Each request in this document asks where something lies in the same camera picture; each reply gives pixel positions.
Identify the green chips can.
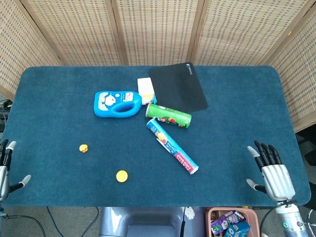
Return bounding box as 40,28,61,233
144,103,193,130

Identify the black equipment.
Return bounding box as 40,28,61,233
295,127,316,173

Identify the black floor cable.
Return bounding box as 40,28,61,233
0,214,47,237

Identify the blue snack packet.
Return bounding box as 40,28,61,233
223,221,251,237

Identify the blue table mat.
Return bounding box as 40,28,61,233
1,65,312,207

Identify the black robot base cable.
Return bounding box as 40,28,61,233
179,206,187,237

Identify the black mouse pad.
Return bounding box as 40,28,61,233
148,62,208,113

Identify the blue floor cable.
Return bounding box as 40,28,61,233
46,206,100,237

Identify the woven folding screen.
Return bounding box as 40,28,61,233
0,0,316,134

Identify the plastic food wrap roll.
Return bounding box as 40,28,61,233
146,118,200,176

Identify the blue detergent bottle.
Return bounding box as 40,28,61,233
93,90,144,118

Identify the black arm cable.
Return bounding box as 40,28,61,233
260,202,281,235

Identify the purple drink carton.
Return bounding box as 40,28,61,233
211,210,245,236

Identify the yellow bottle cap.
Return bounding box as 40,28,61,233
116,170,129,183

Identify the pink plastic basket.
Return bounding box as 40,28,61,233
205,207,260,237

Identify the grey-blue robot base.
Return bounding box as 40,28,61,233
98,206,206,237

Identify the white and yellow box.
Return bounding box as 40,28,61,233
137,77,158,105

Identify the black cable bundle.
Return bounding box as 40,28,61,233
0,98,13,132

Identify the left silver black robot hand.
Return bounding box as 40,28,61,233
0,139,32,203

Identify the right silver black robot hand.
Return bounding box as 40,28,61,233
246,140,296,202

